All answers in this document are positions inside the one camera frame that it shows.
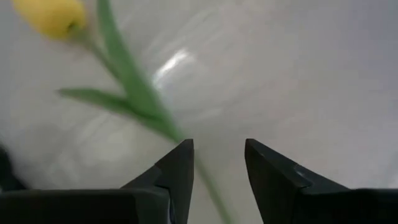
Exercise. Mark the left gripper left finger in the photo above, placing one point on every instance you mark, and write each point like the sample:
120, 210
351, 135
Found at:
174, 180

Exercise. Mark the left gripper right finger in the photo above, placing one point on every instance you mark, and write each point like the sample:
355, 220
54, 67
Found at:
273, 186

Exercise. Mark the yellow artificial tulip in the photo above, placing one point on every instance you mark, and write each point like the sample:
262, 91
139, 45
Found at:
53, 18

